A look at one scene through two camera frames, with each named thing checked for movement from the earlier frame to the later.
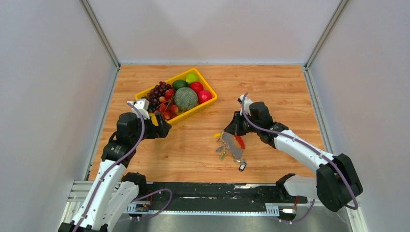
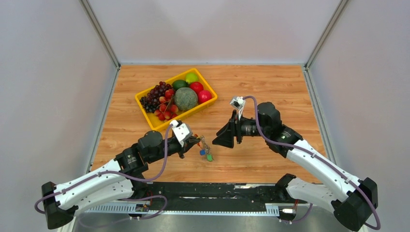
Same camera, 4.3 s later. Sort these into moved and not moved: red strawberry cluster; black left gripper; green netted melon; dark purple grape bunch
Moved: black left gripper
Not moved: red strawberry cluster; green netted melon; dark purple grape bunch
